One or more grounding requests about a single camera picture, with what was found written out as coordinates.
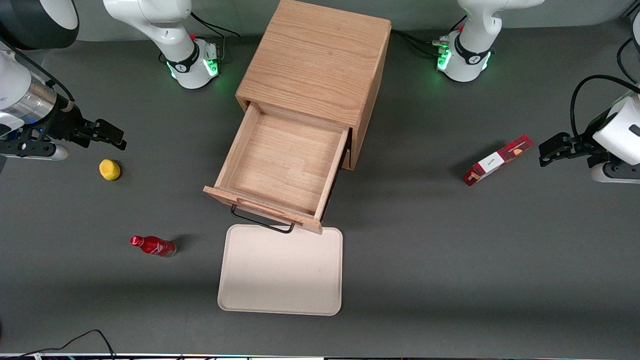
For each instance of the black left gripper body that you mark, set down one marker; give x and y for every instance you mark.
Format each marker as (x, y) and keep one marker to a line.
(583, 145)

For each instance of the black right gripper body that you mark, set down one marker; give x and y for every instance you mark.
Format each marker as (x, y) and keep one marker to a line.
(64, 123)

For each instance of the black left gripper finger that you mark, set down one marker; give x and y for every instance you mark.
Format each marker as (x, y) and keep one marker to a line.
(552, 159)
(554, 142)

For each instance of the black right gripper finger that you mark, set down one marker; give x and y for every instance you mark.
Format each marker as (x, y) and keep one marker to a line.
(111, 130)
(102, 141)

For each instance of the wooden drawer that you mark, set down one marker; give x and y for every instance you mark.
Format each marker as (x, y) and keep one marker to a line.
(285, 160)

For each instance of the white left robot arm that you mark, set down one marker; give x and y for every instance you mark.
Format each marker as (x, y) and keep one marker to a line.
(470, 50)

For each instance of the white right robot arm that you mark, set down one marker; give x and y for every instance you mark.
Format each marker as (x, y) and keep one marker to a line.
(170, 30)

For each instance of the wooden drawer cabinet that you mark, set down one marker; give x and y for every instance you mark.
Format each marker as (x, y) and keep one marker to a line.
(315, 60)

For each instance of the yellow lemon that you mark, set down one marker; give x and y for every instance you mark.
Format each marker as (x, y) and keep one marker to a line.
(110, 170)

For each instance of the red white snack box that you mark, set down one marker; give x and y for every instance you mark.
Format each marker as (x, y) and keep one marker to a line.
(497, 160)

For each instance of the red soda bottle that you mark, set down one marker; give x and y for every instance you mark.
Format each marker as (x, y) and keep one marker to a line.
(155, 246)

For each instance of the beige plastic tray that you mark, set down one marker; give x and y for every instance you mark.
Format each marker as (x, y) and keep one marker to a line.
(280, 275)

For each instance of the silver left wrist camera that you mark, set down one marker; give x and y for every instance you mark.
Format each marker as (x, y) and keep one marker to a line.
(617, 172)

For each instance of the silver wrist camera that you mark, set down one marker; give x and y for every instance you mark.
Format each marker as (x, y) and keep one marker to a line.
(35, 151)
(617, 172)

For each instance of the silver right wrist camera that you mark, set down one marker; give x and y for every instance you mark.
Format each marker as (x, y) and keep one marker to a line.
(35, 151)

